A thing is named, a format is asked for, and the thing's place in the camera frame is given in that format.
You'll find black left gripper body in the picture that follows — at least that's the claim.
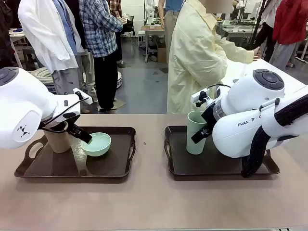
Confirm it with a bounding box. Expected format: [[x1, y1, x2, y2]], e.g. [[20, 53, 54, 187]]
[[39, 112, 82, 135]]

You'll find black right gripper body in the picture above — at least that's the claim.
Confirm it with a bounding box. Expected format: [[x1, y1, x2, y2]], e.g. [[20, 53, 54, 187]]
[[201, 102, 219, 131]]

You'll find light green tall cup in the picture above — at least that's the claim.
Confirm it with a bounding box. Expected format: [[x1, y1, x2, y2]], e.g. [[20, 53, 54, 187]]
[[187, 111, 208, 155]]

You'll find light green bowl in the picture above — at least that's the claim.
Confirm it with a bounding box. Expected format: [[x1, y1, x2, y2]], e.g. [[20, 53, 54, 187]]
[[80, 132, 112, 158]]

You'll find tan tall cup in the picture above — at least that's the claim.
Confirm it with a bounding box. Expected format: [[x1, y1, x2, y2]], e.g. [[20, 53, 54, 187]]
[[43, 120, 73, 154]]

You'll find person's right hand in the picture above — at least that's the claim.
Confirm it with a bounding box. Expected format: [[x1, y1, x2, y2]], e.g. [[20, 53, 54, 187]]
[[252, 46, 262, 61]]

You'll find person in yellow coat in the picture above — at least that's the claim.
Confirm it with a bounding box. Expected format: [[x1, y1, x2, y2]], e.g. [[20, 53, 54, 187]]
[[167, 0, 262, 115]]

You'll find white background table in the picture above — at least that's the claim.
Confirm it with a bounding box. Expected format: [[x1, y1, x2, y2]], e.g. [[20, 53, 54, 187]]
[[242, 57, 308, 97]]

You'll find bystander in white coat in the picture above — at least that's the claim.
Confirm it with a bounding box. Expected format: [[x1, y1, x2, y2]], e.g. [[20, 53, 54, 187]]
[[18, 0, 85, 97]]

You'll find bystander in plaid shirt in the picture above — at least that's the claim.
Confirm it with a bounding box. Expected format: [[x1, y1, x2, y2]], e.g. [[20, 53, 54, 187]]
[[78, 0, 124, 112]]

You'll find bystander in dark trousers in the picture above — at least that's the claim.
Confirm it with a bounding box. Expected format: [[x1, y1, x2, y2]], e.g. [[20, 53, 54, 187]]
[[254, 0, 280, 64]]

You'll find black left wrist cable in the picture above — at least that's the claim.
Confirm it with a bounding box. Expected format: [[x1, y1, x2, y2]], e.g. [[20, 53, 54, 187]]
[[42, 97, 90, 126]]

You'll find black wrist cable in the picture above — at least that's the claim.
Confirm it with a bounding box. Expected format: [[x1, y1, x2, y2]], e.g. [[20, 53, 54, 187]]
[[42, 97, 90, 126], [206, 84, 232, 94]]

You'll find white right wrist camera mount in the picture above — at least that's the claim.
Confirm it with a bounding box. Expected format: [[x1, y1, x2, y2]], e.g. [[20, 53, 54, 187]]
[[191, 88, 210, 108]]

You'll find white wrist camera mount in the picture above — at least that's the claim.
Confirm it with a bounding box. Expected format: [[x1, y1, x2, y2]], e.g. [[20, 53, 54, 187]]
[[73, 88, 93, 105], [191, 88, 210, 108]]

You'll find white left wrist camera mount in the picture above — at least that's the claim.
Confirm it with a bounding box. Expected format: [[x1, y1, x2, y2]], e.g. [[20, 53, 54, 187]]
[[73, 88, 93, 105]]

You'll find dark brown handled tray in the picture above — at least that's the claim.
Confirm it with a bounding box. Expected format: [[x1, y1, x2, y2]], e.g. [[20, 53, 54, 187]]
[[164, 125, 281, 181], [14, 127, 137, 179]]

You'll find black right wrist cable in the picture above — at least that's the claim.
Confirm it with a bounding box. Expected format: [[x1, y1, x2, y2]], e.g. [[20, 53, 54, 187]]
[[206, 84, 232, 94]]

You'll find coiled white rope basket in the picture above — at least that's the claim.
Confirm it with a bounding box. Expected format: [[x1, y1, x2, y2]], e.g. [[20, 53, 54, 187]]
[[30, 66, 54, 85]]

